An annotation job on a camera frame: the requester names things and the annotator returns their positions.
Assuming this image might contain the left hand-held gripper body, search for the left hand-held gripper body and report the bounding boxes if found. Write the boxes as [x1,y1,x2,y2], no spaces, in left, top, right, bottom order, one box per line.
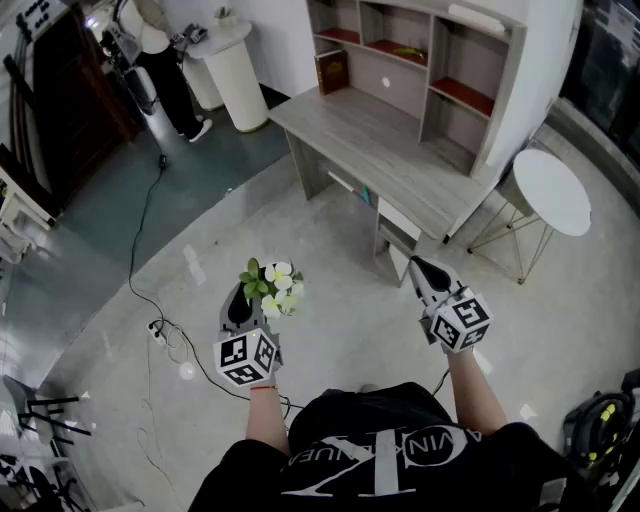
[213,319,284,389]

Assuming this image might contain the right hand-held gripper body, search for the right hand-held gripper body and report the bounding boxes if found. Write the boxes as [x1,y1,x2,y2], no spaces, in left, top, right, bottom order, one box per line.
[418,284,494,355]

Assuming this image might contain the white flowers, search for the white flowers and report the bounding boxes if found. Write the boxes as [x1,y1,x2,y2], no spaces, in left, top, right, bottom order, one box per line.
[238,257,305,320]

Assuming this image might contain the person's left forearm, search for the person's left forearm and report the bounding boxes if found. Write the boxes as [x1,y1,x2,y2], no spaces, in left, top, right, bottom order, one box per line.
[244,385,291,456]

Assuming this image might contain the person's right forearm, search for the person's right forearm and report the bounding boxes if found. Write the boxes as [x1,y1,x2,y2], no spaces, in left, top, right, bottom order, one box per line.
[447,349,509,436]

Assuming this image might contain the grey wooden desk with shelves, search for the grey wooden desk with shelves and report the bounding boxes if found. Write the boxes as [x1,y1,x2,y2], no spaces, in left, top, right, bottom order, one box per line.
[268,84,496,289]

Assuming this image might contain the person's black printed t-shirt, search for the person's black printed t-shirt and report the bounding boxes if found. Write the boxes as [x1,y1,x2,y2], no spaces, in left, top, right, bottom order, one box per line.
[187,422,599,512]

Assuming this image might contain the person's black trousers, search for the person's black trousers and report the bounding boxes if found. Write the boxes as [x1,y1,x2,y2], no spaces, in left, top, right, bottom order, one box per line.
[289,382,454,441]

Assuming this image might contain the white round side table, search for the white round side table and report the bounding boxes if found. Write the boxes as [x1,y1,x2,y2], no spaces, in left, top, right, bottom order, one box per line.
[467,148,593,285]

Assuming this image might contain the black and yellow machine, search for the black and yellow machine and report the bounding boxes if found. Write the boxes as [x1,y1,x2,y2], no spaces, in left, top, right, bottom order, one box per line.
[562,369,640,471]

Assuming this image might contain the black metal chair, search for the black metal chair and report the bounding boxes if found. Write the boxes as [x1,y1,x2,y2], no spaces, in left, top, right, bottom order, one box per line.
[2,374,94,451]

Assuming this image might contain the brown book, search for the brown book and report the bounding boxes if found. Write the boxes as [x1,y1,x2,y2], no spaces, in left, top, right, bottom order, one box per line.
[313,48,350,96]

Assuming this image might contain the white cylindrical stand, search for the white cylindrical stand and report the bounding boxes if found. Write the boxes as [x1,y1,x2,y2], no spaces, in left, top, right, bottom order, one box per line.
[180,55,225,112]

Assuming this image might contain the white machine base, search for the white machine base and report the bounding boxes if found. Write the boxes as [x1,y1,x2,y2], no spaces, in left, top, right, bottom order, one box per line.
[127,65,161,117]

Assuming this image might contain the dark wooden cabinet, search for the dark wooden cabinet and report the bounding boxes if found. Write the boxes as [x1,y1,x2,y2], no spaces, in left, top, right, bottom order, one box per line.
[0,0,141,216]

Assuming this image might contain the dark glass window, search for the dark glass window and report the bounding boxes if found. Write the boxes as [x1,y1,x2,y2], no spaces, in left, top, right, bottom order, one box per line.
[559,0,640,151]

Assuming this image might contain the long black floor cable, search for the long black floor cable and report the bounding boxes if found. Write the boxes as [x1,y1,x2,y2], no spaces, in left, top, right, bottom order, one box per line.
[127,117,306,411]

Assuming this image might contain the white round pedestal table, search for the white round pedestal table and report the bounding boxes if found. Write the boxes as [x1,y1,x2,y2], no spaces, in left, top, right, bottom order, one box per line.
[187,18,271,134]

